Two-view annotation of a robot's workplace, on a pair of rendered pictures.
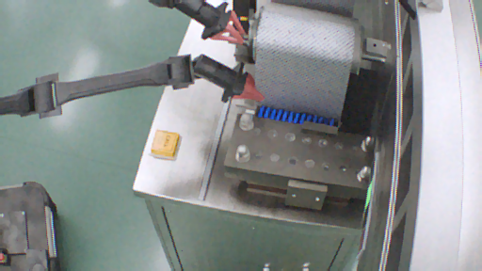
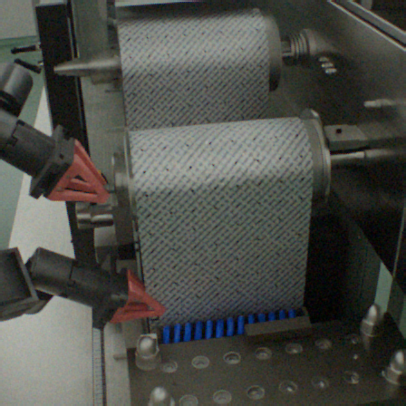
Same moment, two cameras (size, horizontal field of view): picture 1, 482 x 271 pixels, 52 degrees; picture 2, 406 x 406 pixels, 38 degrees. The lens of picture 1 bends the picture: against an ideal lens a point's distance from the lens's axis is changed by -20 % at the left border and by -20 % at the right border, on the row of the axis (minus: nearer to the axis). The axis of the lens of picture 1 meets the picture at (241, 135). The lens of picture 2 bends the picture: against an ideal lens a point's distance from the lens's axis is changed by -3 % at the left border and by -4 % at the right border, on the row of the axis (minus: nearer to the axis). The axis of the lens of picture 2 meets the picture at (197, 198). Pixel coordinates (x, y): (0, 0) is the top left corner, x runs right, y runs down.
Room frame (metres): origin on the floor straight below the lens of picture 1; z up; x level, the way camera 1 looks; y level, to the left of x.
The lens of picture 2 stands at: (0.28, 0.11, 1.65)
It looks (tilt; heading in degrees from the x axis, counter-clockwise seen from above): 31 degrees down; 341
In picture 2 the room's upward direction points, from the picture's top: 2 degrees counter-clockwise
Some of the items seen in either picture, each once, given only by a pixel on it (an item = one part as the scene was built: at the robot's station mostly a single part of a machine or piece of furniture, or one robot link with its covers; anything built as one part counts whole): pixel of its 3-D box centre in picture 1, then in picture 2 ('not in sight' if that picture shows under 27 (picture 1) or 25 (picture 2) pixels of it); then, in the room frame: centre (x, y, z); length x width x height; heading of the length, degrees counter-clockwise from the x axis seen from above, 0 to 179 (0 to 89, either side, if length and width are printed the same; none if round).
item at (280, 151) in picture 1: (307, 158); (275, 384); (0.78, -0.17, 1.00); 0.40 x 0.16 x 0.06; 78
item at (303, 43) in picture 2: not in sight; (290, 50); (1.18, -0.39, 1.34); 0.07 x 0.07 x 0.07; 78
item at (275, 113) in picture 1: (298, 119); (233, 328); (0.89, -0.15, 1.03); 0.21 x 0.04 x 0.03; 78
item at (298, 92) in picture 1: (300, 94); (227, 278); (0.91, -0.15, 1.10); 0.23 x 0.01 x 0.18; 78
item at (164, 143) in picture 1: (165, 143); not in sight; (0.88, 0.21, 0.91); 0.07 x 0.07 x 0.02; 78
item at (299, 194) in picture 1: (305, 196); not in sight; (0.69, -0.17, 0.97); 0.10 x 0.03 x 0.11; 78
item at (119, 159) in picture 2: (254, 32); (121, 178); (1.00, -0.03, 1.25); 0.07 x 0.02 x 0.07; 168
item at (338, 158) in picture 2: (372, 55); (336, 157); (0.93, -0.33, 1.25); 0.07 x 0.04 x 0.04; 78
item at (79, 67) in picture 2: not in sight; (72, 68); (1.26, -0.02, 1.34); 0.06 x 0.03 x 0.03; 78
